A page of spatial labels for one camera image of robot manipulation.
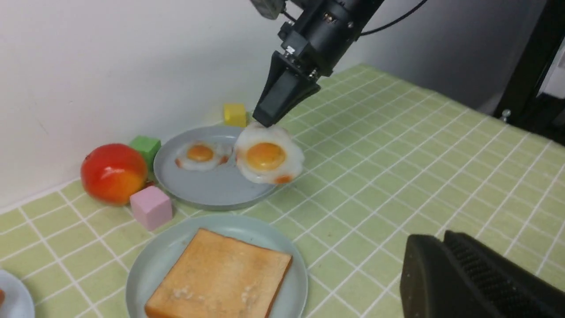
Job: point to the right grey plate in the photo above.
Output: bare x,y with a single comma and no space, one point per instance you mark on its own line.
221,189

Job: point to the black metal frame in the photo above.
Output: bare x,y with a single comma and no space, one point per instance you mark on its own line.
534,97

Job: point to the left blue plate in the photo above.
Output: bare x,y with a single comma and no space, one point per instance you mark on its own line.
18,302

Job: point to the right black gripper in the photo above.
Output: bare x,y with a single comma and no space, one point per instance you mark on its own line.
320,37

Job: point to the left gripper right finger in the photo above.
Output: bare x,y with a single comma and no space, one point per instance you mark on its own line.
512,290

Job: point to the fried egg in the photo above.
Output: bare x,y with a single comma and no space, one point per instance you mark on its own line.
268,155
202,156

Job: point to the centre teal plate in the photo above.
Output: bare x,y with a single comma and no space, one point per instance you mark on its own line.
158,257

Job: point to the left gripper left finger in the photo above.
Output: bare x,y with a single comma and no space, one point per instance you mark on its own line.
433,284

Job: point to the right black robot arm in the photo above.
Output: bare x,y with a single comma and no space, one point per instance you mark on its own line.
311,47

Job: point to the yellow cube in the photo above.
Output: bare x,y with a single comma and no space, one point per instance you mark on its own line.
235,114

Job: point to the pink cube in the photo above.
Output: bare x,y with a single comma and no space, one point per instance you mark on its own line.
151,207

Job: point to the green cube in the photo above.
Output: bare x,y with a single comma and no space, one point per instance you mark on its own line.
148,147

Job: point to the red apple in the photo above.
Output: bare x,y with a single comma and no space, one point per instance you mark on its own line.
111,173

